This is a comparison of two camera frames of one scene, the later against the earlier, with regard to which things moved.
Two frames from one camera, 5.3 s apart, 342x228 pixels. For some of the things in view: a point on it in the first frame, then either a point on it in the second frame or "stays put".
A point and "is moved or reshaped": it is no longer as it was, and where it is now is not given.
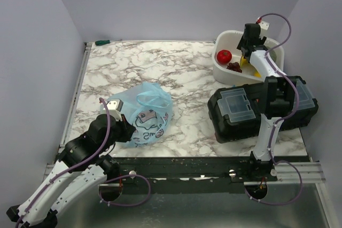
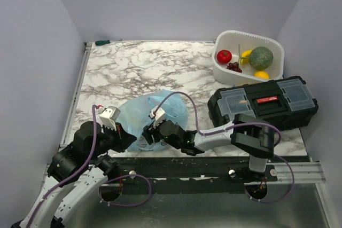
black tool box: x=234 y=112 stays put
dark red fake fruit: x=234 y=66 stays put
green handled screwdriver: x=101 y=42 stays put
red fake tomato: x=224 y=56 stays put
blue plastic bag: x=148 y=107 is moved or reshaped
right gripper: x=262 y=41 → x=148 y=132
